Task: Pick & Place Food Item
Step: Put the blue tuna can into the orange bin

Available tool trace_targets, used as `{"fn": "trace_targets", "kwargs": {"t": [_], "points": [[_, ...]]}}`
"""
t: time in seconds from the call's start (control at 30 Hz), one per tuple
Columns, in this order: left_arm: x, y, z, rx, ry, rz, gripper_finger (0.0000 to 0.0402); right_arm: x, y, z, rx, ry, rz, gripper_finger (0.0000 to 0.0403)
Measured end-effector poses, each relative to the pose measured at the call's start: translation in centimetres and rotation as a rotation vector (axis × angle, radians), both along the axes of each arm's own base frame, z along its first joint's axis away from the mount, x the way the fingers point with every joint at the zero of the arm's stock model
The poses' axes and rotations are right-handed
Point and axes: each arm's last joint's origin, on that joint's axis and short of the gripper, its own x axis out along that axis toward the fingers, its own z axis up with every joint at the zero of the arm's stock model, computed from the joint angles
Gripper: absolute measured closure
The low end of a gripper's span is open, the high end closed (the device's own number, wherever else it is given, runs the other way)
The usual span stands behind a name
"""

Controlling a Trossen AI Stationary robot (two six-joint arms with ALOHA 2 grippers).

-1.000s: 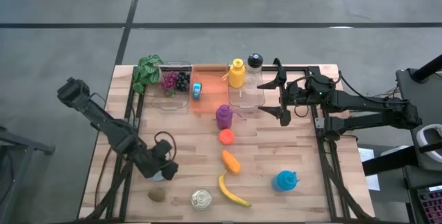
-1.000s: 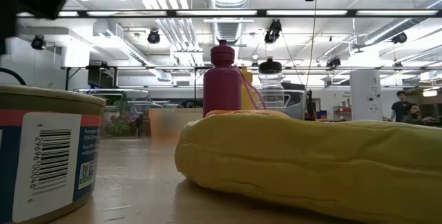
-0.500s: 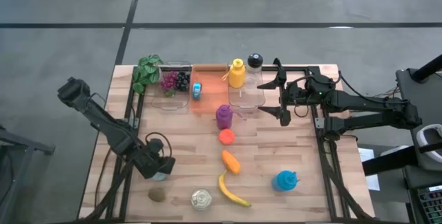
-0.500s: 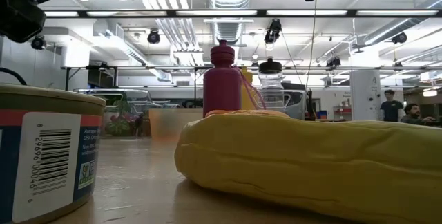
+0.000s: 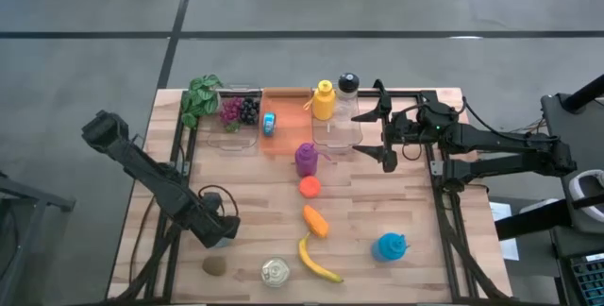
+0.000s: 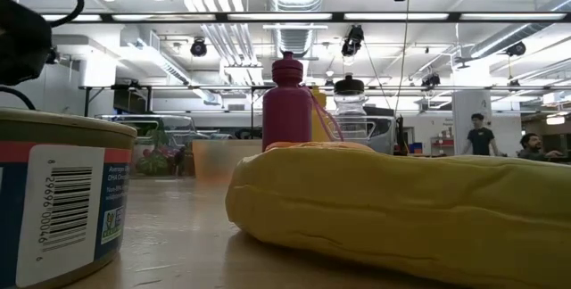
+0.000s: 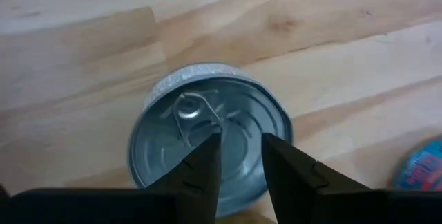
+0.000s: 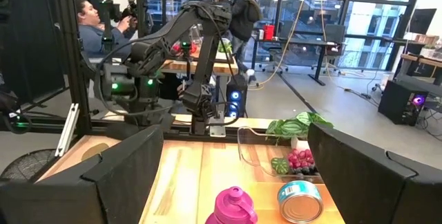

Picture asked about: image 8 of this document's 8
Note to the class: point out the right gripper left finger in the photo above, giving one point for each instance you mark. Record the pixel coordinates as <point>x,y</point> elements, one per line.
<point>103,189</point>

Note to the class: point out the clear plastic bin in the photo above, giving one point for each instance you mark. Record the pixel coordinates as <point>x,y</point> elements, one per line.
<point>252,155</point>

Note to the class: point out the green striped potted plant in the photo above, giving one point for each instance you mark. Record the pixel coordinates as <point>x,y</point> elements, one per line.
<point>293,127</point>

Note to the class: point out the silver aluminium bracket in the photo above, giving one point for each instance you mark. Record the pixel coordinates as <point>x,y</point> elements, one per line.
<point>67,130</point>

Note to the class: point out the black handheld device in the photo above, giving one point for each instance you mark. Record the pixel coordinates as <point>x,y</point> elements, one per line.
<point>110,9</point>

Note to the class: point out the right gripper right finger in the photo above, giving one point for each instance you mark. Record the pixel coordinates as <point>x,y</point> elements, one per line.
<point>373,189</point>

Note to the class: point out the black desk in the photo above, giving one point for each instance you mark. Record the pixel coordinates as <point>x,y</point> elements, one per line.
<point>300,41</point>

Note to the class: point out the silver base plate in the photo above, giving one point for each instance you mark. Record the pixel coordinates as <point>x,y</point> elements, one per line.
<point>217,127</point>

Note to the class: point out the red toy grapes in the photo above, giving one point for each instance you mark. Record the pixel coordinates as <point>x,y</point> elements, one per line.
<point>300,158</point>

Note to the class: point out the red cup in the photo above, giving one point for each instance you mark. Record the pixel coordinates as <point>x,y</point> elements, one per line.
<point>269,32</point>

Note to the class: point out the wooden table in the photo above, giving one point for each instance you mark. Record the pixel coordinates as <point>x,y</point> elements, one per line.
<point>221,67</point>

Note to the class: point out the tin can blue label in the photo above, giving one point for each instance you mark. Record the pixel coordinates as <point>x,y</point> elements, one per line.
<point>300,203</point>

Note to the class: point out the magenta squeeze bottle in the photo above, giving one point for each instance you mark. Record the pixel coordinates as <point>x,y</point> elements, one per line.
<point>231,206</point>

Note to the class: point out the black floor fan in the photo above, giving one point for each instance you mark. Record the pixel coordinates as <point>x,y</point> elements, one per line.
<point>24,165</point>

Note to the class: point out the black monitor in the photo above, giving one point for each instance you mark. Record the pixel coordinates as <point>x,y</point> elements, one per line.
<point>423,21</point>

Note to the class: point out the black desktop computer tower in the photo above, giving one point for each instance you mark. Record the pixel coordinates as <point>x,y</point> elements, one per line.
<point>236,97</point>
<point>400,104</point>

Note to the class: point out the person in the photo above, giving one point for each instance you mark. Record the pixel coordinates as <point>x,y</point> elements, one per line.
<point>93,34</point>
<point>243,13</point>

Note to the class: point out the dark toy grapes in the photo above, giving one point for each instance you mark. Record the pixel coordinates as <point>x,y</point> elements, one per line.
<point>305,171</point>

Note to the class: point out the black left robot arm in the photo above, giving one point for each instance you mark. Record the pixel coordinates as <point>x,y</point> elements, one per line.
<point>207,44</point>

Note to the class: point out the wooden desk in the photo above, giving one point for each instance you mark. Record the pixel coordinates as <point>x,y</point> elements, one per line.
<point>421,59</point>

